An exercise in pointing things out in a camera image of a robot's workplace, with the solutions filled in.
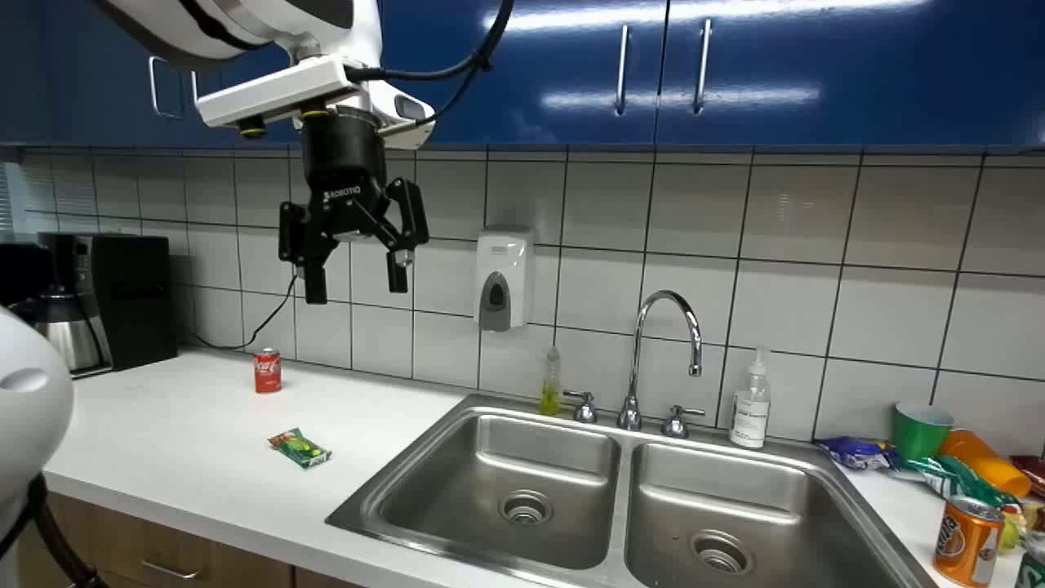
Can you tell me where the red soda can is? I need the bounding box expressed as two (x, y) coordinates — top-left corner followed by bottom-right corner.
(253, 343), (286, 395)

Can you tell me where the green soda can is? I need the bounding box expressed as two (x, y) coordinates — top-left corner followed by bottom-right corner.
(1013, 528), (1045, 588)

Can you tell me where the steel sink drain strainer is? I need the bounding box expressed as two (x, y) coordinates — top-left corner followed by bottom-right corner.
(497, 488), (556, 531)
(690, 528), (754, 579)

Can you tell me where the yellow-green dish soap bottle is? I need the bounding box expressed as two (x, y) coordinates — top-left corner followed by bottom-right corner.
(534, 343), (569, 417)

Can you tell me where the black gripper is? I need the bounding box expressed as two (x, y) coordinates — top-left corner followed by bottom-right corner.
(273, 109), (430, 306)

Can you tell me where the black power cord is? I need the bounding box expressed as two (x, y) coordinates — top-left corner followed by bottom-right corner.
(237, 267), (304, 354)

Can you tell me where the white wall soap dispenser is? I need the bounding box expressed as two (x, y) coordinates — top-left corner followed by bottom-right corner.
(470, 224), (534, 332)

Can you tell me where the steel coffee carafe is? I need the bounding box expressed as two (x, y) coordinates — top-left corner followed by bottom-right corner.
(15, 285), (110, 380)

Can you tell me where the orange snack bag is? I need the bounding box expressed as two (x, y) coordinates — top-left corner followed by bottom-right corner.
(940, 428), (1035, 503)

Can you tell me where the silver drawer handle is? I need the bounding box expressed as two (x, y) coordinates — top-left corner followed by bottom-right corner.
(136, 555), (206, 588)

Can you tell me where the chrome faucet handle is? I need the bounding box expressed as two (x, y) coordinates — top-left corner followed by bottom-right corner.
(657, 402), (703, 442)
(564, 387), (604, 428)

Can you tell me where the green and white packet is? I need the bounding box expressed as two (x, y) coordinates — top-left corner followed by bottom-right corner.
(890, 454), (1009, 510)

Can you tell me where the green plastic cup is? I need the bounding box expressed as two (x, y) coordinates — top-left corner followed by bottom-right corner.
(888, 397), (956, 465)

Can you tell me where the dark red packet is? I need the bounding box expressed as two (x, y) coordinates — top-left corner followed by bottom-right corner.
(1009, 454), (1045, 503)

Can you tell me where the clear pump soap bottle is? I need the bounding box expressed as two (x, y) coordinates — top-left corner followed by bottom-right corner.
(727, 343), (774, 451)

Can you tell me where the stainless steel double sink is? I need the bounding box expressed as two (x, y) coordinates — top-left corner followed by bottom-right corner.
(324, 395), (940, 588)

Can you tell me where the wooden drawer front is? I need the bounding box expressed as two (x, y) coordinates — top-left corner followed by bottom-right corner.
(13, 494), (364, 588)

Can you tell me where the blue snack packet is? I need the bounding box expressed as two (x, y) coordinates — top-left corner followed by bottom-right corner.
(812, 435), (898, 472)

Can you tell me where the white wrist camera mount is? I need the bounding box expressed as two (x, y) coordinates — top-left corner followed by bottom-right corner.
(193, 56), (440, 153)

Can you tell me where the orange soda can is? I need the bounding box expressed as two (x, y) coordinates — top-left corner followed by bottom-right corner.
(931, 494), (1003, 588)

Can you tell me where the black coffee maker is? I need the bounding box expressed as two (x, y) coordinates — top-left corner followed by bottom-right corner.
(0, 227), (184, 380)

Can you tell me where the green granola bar packet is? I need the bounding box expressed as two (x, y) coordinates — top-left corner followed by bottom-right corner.
(269, 425), (337, 472)

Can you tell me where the chrome gooseneck faucet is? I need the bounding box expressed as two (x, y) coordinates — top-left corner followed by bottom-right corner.
(615, 287), (710, 435)

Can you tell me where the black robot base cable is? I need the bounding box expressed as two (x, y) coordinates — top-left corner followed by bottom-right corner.
(0, 469), (109, 588)

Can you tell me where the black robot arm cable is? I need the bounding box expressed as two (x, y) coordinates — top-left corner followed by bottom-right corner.
(345, 0), (517, 124)

